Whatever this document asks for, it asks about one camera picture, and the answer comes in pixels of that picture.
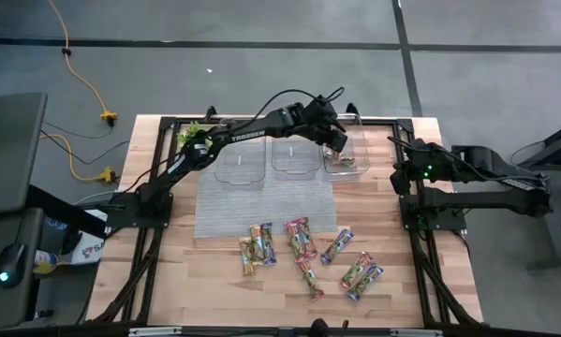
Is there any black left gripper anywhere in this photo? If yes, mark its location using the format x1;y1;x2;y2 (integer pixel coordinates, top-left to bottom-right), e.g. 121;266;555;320
294;103;350;154

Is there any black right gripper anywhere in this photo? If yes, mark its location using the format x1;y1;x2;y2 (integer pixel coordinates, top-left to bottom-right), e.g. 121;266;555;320
391;139;431;196

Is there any orange-wrapped granola bar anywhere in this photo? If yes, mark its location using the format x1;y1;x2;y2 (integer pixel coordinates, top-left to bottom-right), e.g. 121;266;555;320
249;225;265;264
329;152;357;169
239;236;258;277

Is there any blue-wrapped granola bar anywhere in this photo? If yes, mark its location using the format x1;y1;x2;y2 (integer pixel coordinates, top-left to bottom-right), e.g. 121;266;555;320
259;221;278;267
346;262;385;302
319;227;356;266

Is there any red-wrapped granola bar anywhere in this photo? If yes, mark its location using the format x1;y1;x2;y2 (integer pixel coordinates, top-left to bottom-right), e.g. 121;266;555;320
339;251;375;291
297;257;326;301
296;215;319;260
284;219;308;264

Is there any clear plastic storage bin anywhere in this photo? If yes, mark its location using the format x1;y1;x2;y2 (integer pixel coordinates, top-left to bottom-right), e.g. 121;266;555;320
270;135;323;182
213;133;268;185
320;112;372;178

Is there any grey woven placemat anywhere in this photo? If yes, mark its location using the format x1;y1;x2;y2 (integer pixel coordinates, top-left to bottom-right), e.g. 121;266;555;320
193;139;340;240

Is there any white printed box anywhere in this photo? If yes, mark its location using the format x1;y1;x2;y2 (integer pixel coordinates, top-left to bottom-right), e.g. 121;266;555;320
68;236;106;266

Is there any white and yellow bottle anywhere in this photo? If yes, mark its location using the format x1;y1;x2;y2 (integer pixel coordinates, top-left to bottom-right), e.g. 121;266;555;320
32;250;59;275

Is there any grey flat panel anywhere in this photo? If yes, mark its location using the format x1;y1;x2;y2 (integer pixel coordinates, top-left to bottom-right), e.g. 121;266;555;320
0;91;49;216

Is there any black computer mouse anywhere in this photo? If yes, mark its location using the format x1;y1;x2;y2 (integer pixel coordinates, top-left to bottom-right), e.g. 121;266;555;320
0;242;26;285

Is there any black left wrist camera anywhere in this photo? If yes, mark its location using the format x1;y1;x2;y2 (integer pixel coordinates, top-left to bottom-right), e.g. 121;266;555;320
307;95;340;124

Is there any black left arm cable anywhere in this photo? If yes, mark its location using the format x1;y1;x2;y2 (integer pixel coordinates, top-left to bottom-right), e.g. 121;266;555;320
254;85;347;124

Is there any black aluminium table frame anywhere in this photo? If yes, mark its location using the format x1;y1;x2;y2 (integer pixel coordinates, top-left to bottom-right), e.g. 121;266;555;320
85;114;485;329

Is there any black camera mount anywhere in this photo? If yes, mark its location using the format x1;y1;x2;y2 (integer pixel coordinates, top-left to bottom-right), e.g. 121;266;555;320
307;317;331;337

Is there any yellow extension cable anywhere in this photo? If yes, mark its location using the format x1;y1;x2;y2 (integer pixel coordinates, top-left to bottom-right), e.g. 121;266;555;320
39;133;118;183
47;0;120;128

